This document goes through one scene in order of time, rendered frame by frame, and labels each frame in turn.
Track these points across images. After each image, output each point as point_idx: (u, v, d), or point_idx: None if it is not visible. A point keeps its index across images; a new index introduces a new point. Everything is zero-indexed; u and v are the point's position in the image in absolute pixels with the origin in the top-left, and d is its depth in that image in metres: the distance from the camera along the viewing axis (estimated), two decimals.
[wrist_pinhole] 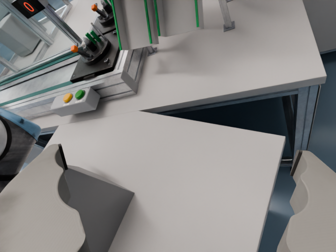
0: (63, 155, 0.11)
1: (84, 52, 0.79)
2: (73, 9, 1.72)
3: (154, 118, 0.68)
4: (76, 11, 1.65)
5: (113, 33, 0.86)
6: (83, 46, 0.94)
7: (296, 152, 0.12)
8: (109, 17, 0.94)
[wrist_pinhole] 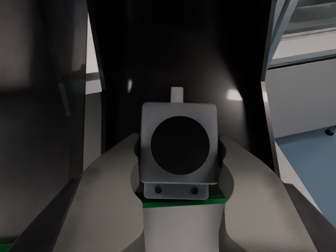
0: None
1: None
2: None
3: None
4: None
5: None
6: None
7: None
8: None
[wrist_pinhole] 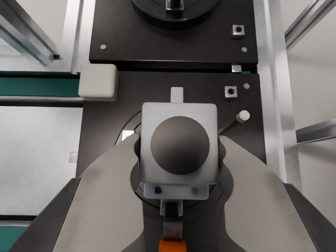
0: None
1: None
2: None
3: None
4: None
5: (225, 97, 0.26)
6: (86, 98, 0.26)
7: None
8: (184, 6, 0.28)
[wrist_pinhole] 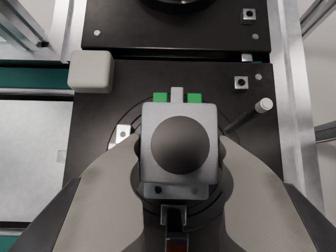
0: None
1: (183, 231, 0.16)
2: None
3: None
4: None
5: (235, 88, 0.23)
6: (77, 88, 0.23)
7: None
8: None
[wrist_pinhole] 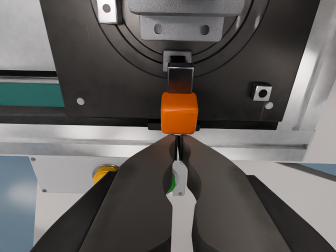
0: (176, 147, 0.12)
1: None
2: None
3: (304, 181, 0.41)
4: None
5: None
6: None
7: (178, 137, 0.13)
8: None
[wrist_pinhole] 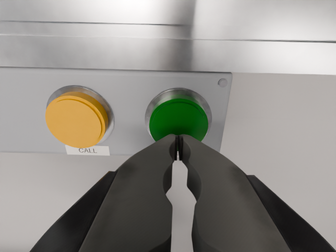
0: (176, 147, 0.12)
1: None
2: None
3: None
4: None
5: None
6: None
7: (178, 137, 0.13)
8: None
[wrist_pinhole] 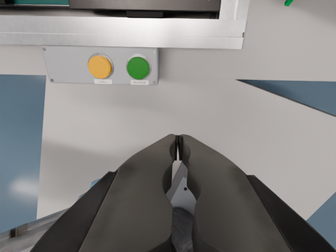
0: (176, 147, 0.12)
1: None
2: None
3: (262, 98, 0.50)
4: None
5: None
6: None
7: (178, 137, 0.13)
8: None
